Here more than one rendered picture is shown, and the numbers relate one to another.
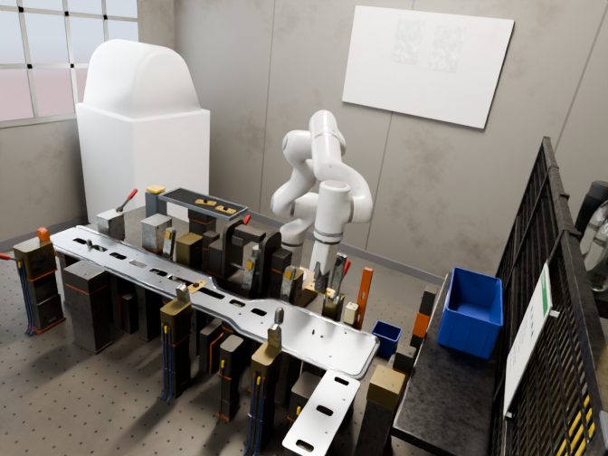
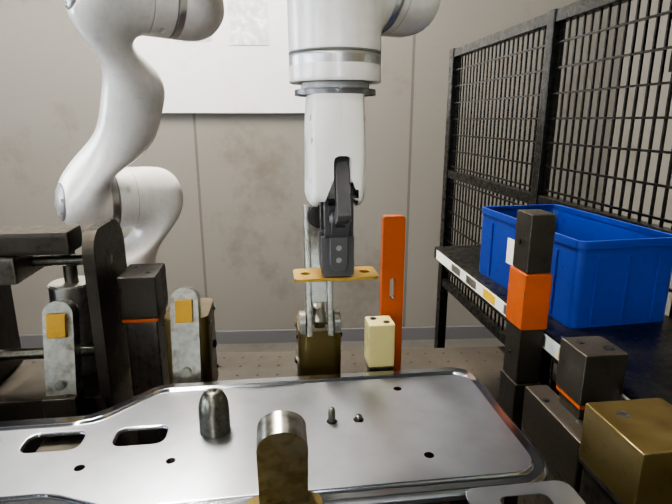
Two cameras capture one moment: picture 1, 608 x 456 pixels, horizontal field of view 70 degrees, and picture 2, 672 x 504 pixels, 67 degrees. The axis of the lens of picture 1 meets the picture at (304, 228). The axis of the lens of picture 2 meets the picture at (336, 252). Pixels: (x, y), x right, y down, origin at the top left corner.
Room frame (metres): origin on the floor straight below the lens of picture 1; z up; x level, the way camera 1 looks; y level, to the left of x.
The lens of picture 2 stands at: (0.69, 0.17, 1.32)
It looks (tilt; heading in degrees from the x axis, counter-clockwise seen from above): 15 degrees down; 330
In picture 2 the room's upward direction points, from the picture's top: straight up
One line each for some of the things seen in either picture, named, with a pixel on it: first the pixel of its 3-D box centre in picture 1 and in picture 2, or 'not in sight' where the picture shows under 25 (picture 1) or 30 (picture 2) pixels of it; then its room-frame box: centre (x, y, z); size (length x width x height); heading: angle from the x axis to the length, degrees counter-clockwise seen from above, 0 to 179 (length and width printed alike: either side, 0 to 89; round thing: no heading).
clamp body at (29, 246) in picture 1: (36, 287); not in sight; (1.35, 0.98, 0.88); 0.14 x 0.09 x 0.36; 157
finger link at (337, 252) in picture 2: (318, 282); (339, 245); (1.09, -0.06, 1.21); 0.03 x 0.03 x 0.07; 67
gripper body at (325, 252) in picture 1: (326, 251); (335, 142); (1.12, -0.07, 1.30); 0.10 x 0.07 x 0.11; 157
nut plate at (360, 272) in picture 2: (320, 288); (335, 269); (1.12, -0.07, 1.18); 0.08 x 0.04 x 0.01; 67
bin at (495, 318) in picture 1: (470, 308); (562, 256); (1.23, -0.59, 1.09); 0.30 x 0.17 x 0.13; 161
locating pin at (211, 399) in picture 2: (279, 315); (214, 415); (1.17, 0.05, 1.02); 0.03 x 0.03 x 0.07
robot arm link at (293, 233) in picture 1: (301, 217); (137, 225); (1.78, 0.02, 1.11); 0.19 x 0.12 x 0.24; 100
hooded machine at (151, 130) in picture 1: (147, 144); not in sight; (3.65, 1.44, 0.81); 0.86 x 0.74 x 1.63; 153
